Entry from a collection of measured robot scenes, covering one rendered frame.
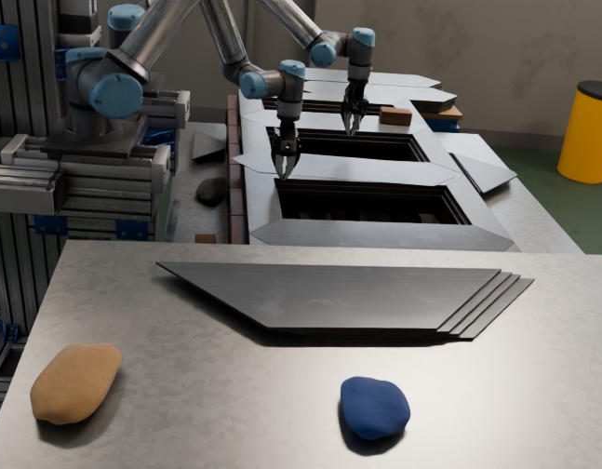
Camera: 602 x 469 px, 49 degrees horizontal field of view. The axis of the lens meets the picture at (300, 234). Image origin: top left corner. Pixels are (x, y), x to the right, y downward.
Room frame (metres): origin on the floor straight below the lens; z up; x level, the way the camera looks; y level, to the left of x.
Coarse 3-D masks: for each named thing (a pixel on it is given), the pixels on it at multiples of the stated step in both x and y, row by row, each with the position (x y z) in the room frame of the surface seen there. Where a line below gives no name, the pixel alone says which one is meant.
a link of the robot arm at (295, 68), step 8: (280, 64) 1.90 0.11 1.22; (288, 64) 1.88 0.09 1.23; (296, 64) 1.89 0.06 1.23; (288, 72) 1.87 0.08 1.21; (296, 72) 1.87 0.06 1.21; (304, 72) 1.90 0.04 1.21; (288, 80) 1.86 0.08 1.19; (296, 80) 1.87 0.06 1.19; (288, 88) 1.86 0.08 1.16; (296, 88) 1.88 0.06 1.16; (280, 96) 1.88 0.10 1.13; (288, 96) 1.87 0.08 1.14; (296, 96) 1.88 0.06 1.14
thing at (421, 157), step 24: (240, 120) 2.39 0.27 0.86; (360, 144) 2.38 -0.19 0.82; (384, 144) 2.39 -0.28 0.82; (408, 144) 2.39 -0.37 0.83; (288, 192) 1.89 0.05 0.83; (312, 192) 1.90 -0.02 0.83; (336, 192) 1.91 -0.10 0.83; (360, 192) 1.93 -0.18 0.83; (384, 192) 1.94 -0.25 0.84; (408, 192) 1.95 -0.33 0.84; (432, 192) 1.97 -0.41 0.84; (456, 216) 1.83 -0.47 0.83
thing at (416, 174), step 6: (402, 162) 2.13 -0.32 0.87; (408, 162) 2.14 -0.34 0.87; (408, 168) 2.08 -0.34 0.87; (414, 168) 2.08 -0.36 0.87; (420, 168) 2.09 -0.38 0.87; (408, 174) 2.03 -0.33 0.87; (414, 174) 2.04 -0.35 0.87; (420, 174) 2.04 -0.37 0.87; (426, 174) 2.05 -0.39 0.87; (408, 180) 1.99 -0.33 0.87; (414, 180) 1.99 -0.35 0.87; (420, 180) 2.00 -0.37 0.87; (426, 180) 2.00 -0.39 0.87
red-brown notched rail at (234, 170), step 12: (228, 96) 2.74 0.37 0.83; (228, 108) 2.59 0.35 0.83; (228, 120) 2.46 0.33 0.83; (228, 132) 2.35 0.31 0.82; (228, 144) 2.28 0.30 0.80; (228, 156) 2.20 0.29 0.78; (228, 168) 2.14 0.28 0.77; (240, 168) 2.02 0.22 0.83; (240, 180) 1.93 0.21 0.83; (240, 192) 1.85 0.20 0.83; (240, 204) 1.77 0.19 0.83; (240, 216) 1.69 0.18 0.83; (240, 228) 1.62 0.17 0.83; (240, 240) 1.56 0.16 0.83
